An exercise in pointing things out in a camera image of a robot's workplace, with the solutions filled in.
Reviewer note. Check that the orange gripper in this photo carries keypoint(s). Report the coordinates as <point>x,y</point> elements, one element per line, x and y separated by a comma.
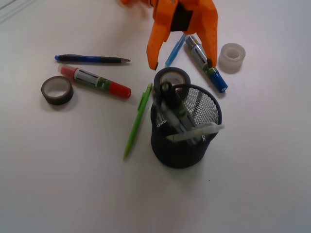
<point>188,16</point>

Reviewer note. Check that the clear tape roll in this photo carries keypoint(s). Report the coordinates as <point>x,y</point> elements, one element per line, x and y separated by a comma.
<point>231,57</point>

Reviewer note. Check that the brown tape roll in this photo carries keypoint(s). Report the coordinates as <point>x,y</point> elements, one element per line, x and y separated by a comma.
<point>57,90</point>

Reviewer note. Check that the blue cap marker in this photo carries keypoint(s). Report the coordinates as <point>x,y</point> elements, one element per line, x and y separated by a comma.
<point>205,63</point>

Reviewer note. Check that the white speckled pen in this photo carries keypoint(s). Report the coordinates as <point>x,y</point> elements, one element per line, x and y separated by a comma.
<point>205,129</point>

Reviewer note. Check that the light blue pen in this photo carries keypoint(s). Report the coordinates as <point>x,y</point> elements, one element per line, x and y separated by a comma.
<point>175,51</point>

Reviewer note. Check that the black cap marker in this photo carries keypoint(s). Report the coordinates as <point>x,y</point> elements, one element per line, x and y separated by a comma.
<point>181,90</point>

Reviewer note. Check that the dark blue mechanical pencil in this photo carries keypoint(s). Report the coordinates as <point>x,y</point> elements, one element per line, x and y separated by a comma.
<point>74,58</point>

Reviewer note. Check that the black tape roll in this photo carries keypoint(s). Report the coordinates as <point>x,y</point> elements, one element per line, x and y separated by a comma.
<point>173,75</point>

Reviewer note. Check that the black mesh pen holder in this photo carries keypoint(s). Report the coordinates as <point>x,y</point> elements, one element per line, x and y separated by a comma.
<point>204,108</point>

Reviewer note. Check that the green mechanical pencil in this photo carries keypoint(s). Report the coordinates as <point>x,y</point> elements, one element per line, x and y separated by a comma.
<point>134,131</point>

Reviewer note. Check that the red cap marker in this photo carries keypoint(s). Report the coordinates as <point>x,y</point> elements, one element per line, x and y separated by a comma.
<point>96,81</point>

